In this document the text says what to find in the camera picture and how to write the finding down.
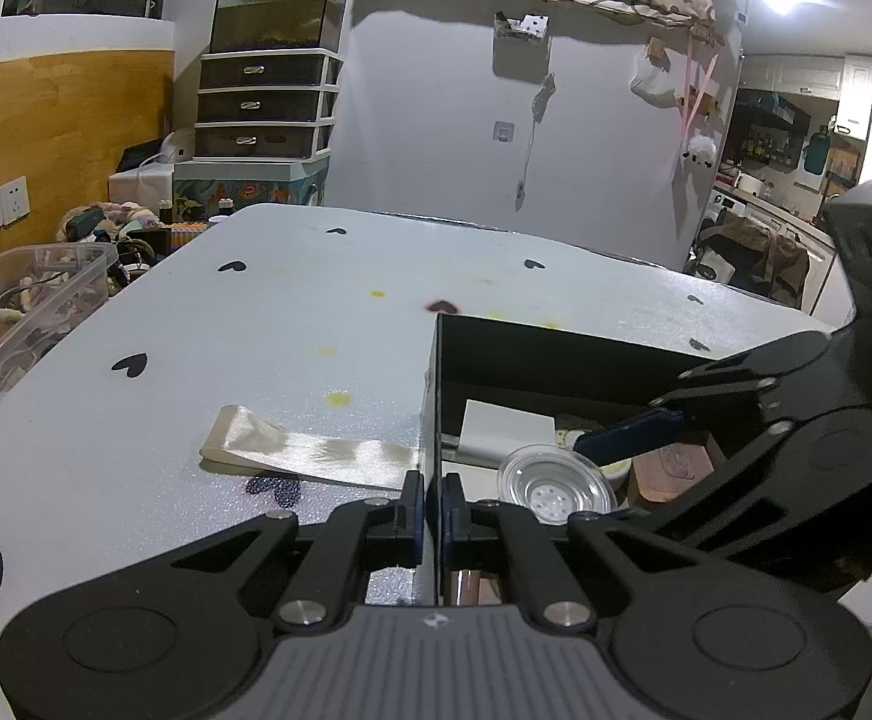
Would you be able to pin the small clear plastic cup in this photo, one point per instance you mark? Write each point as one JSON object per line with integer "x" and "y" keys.
{"x": 548, "y": 484}

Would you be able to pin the clear wall holder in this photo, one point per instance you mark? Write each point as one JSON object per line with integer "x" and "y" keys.
{"x": 522, "y": 26}

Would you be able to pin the white drawer unit dark drawers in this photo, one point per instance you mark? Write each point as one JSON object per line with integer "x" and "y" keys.
{"x": 267, "y": 101}

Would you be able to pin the clear plastic storage bin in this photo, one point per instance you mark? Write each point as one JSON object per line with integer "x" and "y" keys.
{"x": 38, "y": 300}

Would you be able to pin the white hanging plastic bag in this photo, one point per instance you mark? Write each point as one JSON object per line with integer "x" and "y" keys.
{"x": 653, "y": 79}

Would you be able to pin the chair with brown cloth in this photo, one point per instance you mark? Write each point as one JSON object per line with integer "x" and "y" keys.
{"x": 758, "y": 259}

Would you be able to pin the white storage box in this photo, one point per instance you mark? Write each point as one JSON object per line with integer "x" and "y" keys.
{"x": 139, "y": 186}

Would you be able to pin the pile of soft toys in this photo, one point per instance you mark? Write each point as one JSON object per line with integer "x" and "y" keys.
{"x": 120, "y": 229}

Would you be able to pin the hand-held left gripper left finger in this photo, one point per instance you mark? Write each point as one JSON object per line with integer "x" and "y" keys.
{"x": 418, "y": 517}

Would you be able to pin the black box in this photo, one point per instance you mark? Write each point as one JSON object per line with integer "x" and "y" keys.
{"x": 556, "y": 360}

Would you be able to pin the tall white cabinet door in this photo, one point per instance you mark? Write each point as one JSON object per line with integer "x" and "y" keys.
{"x": 856, "y": 94}

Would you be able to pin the white washing machine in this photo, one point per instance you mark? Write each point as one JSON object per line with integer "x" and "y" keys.
{"x": 724, "y": 206}

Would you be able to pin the small wall socket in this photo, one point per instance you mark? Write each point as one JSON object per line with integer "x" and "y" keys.
{"x": 503, "y": 130}

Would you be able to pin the pink hanging ribbons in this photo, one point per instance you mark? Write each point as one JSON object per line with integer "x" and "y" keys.
{"x": 698, "y": 90}

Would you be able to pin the kitchen shelf with bottles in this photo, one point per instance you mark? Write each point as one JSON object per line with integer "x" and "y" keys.
{"x": 769, "y": 148}

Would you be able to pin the clear plastic wrapper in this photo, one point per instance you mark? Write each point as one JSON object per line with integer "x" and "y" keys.
{"x": 331, "y": 454}

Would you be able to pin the white kitchen wall cabinets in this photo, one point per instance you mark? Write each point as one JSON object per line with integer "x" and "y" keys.
{"x": 788, "y": 75}

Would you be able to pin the brown square block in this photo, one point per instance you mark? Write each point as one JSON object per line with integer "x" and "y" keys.
{"x": 676, "y": 469}

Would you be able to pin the small white block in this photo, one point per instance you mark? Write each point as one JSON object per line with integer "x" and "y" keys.
{"x": 507, "y": 431}

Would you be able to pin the blue hanging bag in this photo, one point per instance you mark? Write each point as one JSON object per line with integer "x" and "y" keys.
{"x": 816, "y": 150}

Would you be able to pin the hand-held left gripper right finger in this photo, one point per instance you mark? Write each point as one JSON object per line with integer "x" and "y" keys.
{"x": 447, "y": 521}

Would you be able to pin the white plush sheep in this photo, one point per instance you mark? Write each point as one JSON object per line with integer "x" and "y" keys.
{"x": 698, "y": 150}

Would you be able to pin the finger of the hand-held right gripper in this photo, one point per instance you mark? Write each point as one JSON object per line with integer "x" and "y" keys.
{"x": 631, "y": 436}
{"x": 766, "y": 367}

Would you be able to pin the white round appliance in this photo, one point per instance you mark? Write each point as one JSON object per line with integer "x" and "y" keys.
{"x": 178, "y": 146}

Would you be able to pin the glass fish tank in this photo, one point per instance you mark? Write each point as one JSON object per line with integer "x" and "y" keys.
{"x": 278, "y": 19}

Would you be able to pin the black tablet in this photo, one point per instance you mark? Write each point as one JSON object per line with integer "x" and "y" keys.
{"x": 139, "y": 156}

